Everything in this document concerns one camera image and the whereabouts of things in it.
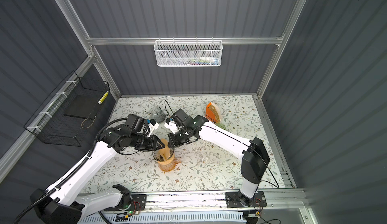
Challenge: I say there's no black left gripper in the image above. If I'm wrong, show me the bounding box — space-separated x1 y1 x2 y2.
131 134 166 151

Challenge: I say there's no grey glass dripper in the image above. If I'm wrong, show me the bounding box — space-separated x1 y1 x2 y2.
152 147 175 162

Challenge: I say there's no grey glass carafe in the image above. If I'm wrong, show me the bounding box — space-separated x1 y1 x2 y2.
149 107 167 124

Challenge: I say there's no orange glass carafe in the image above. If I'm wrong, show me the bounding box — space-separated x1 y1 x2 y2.
158 159 181 172

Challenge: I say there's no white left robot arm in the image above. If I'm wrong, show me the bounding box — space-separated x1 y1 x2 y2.
30 114 165 224

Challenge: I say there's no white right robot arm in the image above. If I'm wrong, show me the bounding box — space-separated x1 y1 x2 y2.
164 109 270 205

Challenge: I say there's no orange coffee filter box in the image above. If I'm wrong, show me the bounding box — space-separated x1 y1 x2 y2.
205 102 222 123

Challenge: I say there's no green glass dripper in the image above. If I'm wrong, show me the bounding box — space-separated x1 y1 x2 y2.
215 122 227 130

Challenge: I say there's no yellow marker pen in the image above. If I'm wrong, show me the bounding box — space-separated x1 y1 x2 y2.
98 91 109 105

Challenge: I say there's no black flat pad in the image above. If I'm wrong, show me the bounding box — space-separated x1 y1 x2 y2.
63 95 102 120

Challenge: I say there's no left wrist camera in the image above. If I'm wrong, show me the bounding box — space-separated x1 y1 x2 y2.
147 119 159 137

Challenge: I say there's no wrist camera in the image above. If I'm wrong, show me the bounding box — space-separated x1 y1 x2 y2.
164 118 179 134
147 119 159 137

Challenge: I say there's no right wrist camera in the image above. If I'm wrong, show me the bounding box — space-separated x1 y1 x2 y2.
164 118 179 134

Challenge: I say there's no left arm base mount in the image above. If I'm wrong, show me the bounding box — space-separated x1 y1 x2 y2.
104 184 147 212

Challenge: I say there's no black wire basket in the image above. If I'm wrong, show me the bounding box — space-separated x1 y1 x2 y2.
24 73 110 147

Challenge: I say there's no white wire basket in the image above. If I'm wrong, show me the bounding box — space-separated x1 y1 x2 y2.
154 41 223 67

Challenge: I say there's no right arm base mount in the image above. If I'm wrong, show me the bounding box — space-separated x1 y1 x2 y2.
225 191 267 208

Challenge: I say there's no black corrugated cable conduit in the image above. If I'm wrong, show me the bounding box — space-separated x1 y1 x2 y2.
11 117 128 224

